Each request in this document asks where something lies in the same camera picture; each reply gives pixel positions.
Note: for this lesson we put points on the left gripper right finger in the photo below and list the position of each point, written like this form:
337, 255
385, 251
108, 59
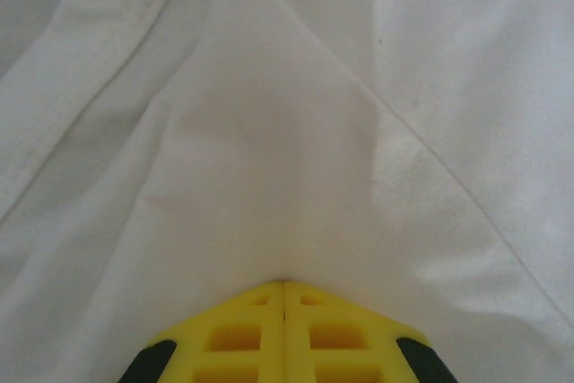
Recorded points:
298, 333

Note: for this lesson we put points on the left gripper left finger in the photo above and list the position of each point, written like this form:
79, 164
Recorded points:
269, 333

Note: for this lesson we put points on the white t-shirt with red print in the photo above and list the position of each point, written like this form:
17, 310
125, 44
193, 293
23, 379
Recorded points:
287, 132

